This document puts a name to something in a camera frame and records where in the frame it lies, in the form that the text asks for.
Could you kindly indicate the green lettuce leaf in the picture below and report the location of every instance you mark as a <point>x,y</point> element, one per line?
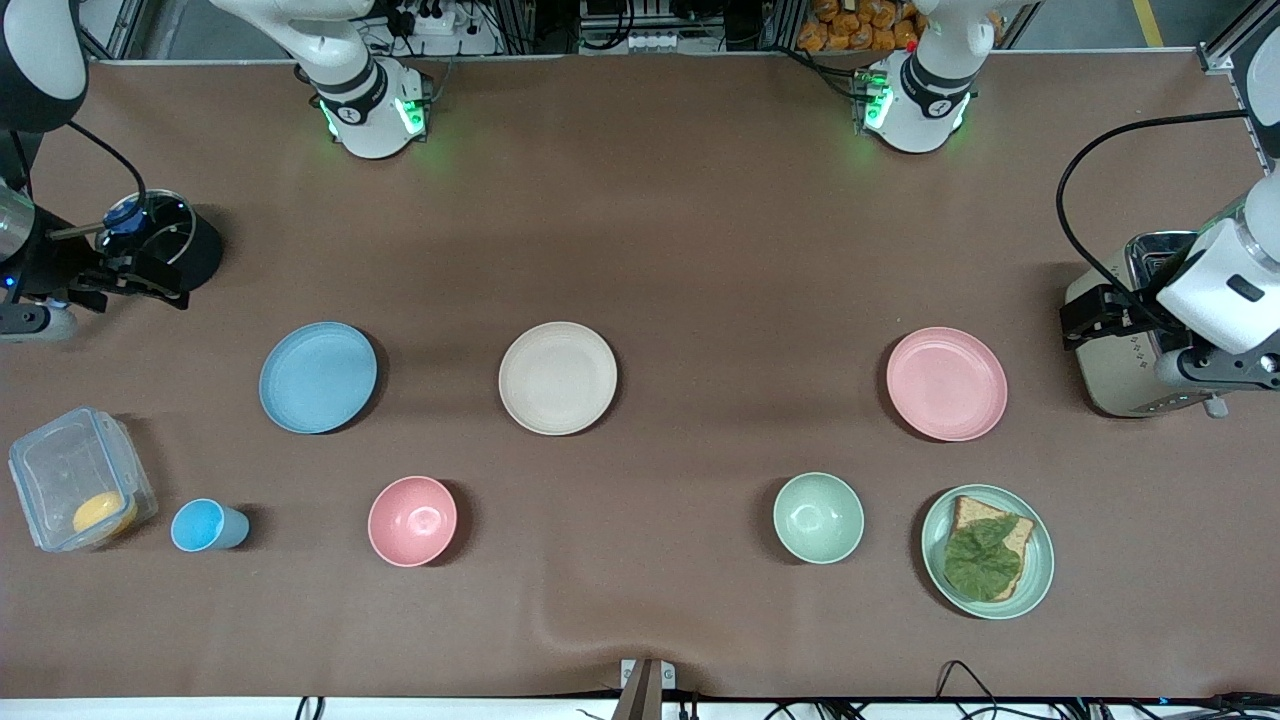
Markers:
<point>980,565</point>

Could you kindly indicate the white power strip with plugs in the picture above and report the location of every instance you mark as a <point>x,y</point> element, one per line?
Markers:
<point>437,22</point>

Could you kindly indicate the beige and chrome toaster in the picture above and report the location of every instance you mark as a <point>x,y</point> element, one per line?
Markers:
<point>1110,375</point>

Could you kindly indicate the glass lid with blue knob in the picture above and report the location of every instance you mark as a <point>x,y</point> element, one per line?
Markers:
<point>127,215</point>

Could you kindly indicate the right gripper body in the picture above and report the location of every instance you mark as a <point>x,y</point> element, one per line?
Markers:
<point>52,262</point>

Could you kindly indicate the blue cup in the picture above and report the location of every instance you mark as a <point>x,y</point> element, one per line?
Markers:
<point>195,525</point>

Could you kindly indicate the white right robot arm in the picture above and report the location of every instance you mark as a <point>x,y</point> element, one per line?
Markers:
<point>365,100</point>

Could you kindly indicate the yellow round food piece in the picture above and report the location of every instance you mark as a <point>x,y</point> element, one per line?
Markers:
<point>100,513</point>

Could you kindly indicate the metal table edge bracket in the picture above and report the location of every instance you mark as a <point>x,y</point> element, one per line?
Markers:
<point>648,690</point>

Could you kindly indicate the pink bowl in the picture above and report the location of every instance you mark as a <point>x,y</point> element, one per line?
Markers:
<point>412,520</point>

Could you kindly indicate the pink plate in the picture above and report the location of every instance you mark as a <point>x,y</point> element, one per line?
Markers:
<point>947,384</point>

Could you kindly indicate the beige plate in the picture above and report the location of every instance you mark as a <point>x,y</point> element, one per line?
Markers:
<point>558,378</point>

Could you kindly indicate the green bowl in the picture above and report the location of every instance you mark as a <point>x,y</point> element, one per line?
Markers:
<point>818,518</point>

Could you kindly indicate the green plate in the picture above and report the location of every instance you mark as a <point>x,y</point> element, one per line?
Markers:
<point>1040,560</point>

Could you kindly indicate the bag of orange buns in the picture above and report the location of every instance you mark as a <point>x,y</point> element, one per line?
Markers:
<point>850,28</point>

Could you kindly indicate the brown table mat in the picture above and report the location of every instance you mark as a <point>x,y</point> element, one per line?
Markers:
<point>700,250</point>

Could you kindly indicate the clear plastic lidded container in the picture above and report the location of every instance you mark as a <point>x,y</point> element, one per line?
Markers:
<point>60,470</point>

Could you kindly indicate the bread slice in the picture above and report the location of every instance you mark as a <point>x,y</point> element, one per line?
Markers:
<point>965,512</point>

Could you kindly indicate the blue plate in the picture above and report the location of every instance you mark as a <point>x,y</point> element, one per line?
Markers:
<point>318,378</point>

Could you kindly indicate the small white socket strip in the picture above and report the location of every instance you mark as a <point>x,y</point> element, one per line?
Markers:
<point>655,42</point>

